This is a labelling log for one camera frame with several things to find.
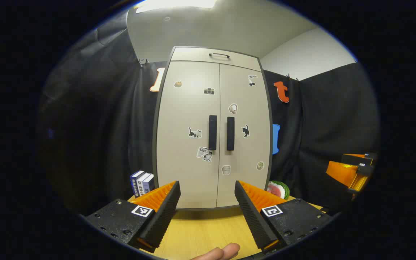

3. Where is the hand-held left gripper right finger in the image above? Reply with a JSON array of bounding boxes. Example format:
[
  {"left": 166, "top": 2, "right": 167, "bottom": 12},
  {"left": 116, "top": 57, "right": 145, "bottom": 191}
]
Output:
[{"left": 234, "top": 180, "right": 333, "bottom": 253}]

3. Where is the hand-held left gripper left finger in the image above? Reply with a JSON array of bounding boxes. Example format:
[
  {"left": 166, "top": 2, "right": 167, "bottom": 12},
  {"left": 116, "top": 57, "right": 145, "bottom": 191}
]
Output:
[{"left": 84, "top": 181, "right": 181, "bottom": 253}]

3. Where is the beige cabinet door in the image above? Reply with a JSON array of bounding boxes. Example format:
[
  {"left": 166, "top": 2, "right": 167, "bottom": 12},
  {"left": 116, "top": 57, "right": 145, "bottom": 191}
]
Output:
[
  {"left": 156, "top": 61, "right": 220, "bottom": 209},
  {"left": 217, "top": 64, "right": 272, "bottom": 208}
]

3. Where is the beige double-door shoe cabinet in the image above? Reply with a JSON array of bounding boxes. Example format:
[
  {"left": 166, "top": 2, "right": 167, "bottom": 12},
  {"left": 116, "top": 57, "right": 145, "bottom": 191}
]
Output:
[{"left": 153, "top": 46, "right": 273, "bottom": 211}]

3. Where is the toy watermelon slice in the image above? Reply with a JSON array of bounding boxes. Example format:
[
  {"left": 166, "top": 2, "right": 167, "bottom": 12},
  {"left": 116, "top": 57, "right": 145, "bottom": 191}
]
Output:
[{"left": 268, "top": 181, "right": 290, "bottom": 200}]

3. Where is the white book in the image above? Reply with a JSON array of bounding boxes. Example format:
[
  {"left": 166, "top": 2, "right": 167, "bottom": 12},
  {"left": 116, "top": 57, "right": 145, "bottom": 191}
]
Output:
[{"left": 137, "top": 173, "right": 151, "bottom": 195}]

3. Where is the black backdrop cloth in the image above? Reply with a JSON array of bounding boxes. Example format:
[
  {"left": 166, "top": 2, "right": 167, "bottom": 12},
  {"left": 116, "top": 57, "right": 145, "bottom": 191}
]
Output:
[{"left": 38, "top": 11, "right": 380, "bottom": 217}]

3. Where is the ceiling light panel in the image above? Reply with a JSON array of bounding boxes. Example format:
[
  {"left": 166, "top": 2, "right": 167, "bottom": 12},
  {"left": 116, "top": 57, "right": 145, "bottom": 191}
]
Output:
[{"left": 135, "top": 0, "right": 217, "bottom": 14}]

